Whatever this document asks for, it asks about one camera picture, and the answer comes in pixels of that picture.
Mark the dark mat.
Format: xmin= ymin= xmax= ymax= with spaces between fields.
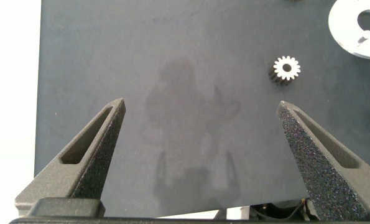
xmin=34 ymin=0 xmax=370 ymax=218

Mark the small steel planetary gear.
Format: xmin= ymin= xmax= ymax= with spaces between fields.
xmin=267 ymin=55 xmax=302 ymax=87

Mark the round white carrier plate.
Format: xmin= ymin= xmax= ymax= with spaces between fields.
xmin=328 ymin=0 xmax=370 ymax=60

